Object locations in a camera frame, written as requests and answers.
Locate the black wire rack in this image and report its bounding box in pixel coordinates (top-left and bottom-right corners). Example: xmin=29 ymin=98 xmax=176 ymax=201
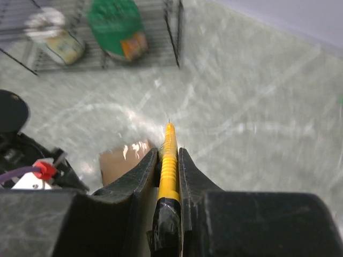
xmin=1 ymin=1 xmax=184 ymax=75

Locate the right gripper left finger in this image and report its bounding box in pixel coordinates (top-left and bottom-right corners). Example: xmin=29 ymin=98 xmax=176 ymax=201
xmin=1 ymin=148 xmax=158 ymax=256

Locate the green lidded cup noodle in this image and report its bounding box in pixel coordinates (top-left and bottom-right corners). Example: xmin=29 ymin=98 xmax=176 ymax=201
xmin=87 ymin=0 xmax=148 ymax=62

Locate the brown cardboard express box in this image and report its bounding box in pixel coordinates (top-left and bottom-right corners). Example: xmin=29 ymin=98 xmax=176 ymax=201
xmin=99 ymin=140 xmax=156 ymax=186

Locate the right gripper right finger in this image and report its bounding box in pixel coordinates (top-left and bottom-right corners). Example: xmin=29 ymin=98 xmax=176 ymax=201
xmin=178 ymin=148 xmax=342 ymax=256

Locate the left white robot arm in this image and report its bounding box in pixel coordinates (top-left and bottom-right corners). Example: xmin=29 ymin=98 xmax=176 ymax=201
xmin=1 ymin=89 xmax=89 ymax=192

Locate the white toilet paper roll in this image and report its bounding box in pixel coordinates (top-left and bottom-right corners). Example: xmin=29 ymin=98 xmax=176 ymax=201
xmin=24 ymin=7 xmax=86 ymax=65

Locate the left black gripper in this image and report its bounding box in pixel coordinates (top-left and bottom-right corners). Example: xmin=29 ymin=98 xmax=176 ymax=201
xmin=50 ymin=149 xmax=90 ymax=192

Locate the yellow utility knife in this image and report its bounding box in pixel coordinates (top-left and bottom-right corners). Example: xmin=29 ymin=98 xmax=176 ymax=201
xmin=147 ymin=123 xmax=182 ymax=256

